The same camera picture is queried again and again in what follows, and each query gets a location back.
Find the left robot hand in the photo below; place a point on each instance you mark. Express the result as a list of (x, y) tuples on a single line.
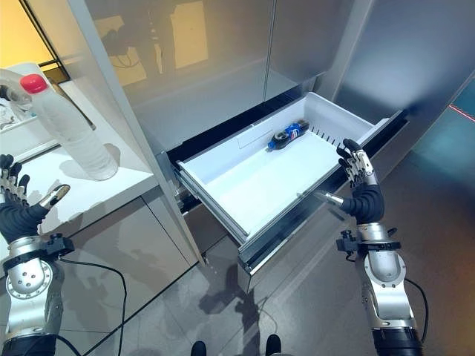
[(16, 217)]

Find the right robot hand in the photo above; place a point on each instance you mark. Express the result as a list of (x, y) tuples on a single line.
[(365, 202)]

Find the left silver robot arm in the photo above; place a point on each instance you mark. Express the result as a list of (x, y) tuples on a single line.
[(29, 293)]

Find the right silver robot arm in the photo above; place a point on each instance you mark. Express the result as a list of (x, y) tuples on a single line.
[(386, 285)]

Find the white refrigerator drawer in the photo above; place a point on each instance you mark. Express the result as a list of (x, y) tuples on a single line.
[(282, 163)]

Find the silver refrigerator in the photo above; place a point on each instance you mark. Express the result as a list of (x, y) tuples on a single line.
[(259, 92)]

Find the white counter cabinet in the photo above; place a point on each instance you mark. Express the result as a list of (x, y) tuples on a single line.
[(92, 207)]

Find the dark cola bottle blue label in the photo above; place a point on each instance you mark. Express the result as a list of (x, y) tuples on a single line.
[(289, 135)]

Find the clear bottle with red cap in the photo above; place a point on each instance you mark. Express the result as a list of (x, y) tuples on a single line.
[(70, 130)]

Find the white cloth with print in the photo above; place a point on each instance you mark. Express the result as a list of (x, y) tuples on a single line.
[(9, 111)]

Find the right dark robot foot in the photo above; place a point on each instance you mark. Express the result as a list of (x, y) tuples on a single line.
[(273, 345)]

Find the dark robot foot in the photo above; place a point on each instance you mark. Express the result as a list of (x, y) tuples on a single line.
[(198, 349), (273, 345)]

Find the left dark robot foot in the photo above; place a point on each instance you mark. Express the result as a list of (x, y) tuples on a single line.
[(198, 349)]

